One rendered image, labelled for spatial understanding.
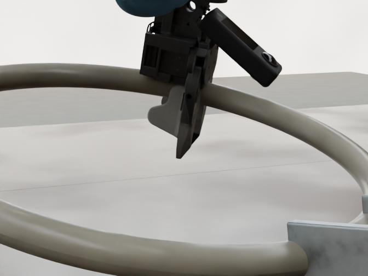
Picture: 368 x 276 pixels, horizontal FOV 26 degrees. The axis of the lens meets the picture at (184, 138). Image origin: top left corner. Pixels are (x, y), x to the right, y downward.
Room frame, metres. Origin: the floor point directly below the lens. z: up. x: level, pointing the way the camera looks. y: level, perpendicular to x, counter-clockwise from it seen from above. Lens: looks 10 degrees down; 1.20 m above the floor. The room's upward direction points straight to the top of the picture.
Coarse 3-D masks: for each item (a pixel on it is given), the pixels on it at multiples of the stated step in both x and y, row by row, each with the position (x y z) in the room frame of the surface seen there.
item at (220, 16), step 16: (208, 16) 0.96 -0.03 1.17; (224, 16) 0.99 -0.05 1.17; (208, 32) 0.96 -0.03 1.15; (224, 32) 0.96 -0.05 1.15; (240, 32) 0.98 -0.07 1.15; (224, 48) 0.96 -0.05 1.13; (240, 48) 0.96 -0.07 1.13; (256, 48) 0.97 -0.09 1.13; (240, 64) 0.96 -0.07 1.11; (256, 64) 0.95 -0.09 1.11; (272, 64) 0.96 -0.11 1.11; (256, 80) 0.96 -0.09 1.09; (272, 80) 0.95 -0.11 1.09
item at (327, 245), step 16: (288, 224) 0.58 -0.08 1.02; (304, 224) 0.57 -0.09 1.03; (320, 224) 0.57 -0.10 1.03; (336, 224) 0.56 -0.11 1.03; (352, 224) 0.56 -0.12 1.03; (304, 240) 0.57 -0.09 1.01; (320, 240) 0.56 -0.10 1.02; (336, 240) 0.55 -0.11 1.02; (352, 240) 0.55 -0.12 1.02; (320, 256) 0.56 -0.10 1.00; (336, 256) 0.55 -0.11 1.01; (352, 256) 0.55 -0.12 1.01; (320, 272) 0.56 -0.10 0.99; (336, 272) 0.55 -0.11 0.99; (352, 272) 0.55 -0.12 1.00
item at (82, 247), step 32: (32, 64) 0.94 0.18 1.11; (64, 64) 0.96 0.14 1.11; (224, 96) 0.97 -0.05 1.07; (256, 96) 0.96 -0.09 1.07; (288, 128) 0.92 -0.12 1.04; (320, 128) 0.89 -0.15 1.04; (352, 160) 0.81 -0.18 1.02; (0, 224) 0.55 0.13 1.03; (32, 224) 0.55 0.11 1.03; (64, 224) 0.55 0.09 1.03; (64, 256) 0.54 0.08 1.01; (96, 256) 0.53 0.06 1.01; (128, 256) 0.53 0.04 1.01; (160, 256) 0.53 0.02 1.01; (192, 256) 0.54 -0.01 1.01; (224, 256) 0.54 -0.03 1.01; (256, 256) 0.55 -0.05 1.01; (288, 256) 0.56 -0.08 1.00
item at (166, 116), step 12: (180, 96) 0.97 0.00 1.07; (156, 108) 0.97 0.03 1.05; (168, 108) 0.97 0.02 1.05; (180, 108) 0.97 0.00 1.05; (156, 120) 0.97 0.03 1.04; (168, 120) 0.97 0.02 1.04; (168, 132) 0.97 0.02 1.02; (180, 132) 0.96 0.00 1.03; (192, 132) 0.97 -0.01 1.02; (180, 144) 0.97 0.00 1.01; (180, 156) 0.98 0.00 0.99
